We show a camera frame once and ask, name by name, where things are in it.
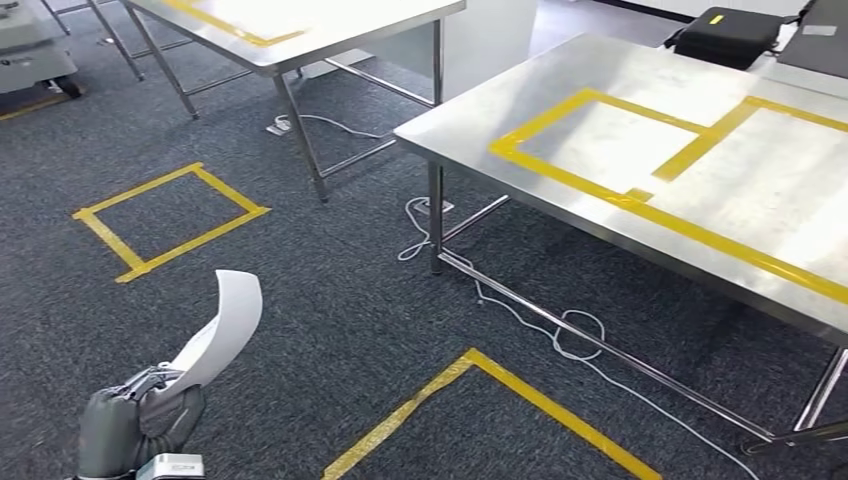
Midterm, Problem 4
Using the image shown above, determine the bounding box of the black zip case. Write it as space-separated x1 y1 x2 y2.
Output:
664 6 786 71

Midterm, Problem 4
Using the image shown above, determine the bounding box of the steel table frame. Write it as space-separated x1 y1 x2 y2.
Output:
39 0 146 82

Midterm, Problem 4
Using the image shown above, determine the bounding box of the stainless steel workbench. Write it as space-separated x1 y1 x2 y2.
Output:
392 33 848 458

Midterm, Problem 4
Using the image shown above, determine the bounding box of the white partition panel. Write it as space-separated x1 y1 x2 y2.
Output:
301 0 539 104

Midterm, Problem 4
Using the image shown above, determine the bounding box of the white curved plastic part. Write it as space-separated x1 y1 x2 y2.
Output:
168 269 264 399

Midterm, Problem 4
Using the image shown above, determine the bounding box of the grey wheeled cart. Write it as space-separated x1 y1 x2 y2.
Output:
0 0 84 101

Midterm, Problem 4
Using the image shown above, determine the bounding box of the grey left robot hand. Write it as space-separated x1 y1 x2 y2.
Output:
76 364 207 480

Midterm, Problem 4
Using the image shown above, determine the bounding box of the stainless steel table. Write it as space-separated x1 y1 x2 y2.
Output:
119 0 468 203

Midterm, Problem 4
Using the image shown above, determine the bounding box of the thin white cable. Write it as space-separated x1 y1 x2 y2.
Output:
274 113 399 140

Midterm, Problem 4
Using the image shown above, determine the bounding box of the long white floor cable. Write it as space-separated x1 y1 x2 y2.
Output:
397 196 763 480

